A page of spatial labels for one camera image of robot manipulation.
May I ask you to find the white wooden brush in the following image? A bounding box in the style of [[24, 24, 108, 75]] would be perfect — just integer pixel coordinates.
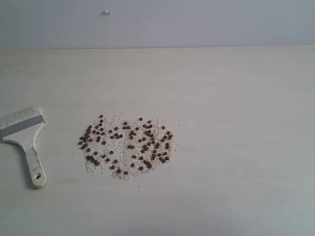
[[0, 106, 47, 189]]

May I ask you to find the small white wall fixture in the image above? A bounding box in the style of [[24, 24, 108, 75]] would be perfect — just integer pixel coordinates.
[[102, 9, 111, 15]]

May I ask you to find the pile of grains and pellets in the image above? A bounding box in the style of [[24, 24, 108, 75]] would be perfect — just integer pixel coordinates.
[[76, 112, 179, 180]]

